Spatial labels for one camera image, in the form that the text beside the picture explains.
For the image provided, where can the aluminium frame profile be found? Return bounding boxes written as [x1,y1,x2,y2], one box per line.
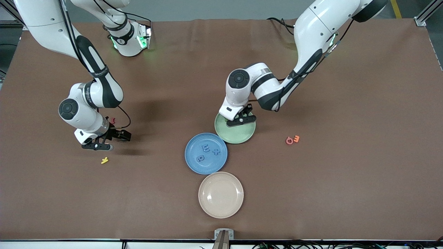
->
[0,0,17,30]
[414,0,443,27]

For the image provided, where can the light green plate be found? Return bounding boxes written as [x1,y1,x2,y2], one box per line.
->
[214,110,256,145]

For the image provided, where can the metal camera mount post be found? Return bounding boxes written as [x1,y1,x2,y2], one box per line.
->
[212,228,235,249]

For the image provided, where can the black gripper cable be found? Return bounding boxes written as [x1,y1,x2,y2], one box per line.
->
[57,0,132,131]
[249,19,355,102]

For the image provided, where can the beige plate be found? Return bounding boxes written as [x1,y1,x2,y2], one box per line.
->
[198,171,244,219]

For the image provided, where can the black arm base cable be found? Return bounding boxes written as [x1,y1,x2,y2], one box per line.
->
[266,17,296,35]
[121,13,153,28]

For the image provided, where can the blue plate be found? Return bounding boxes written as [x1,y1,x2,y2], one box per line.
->
[184,132,228,175]

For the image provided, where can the white table edge rail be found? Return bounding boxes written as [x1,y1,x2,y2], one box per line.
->
[0,240,443,249]

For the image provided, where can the brown table cover sheet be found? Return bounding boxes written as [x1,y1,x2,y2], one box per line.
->
[0,18,443,241]

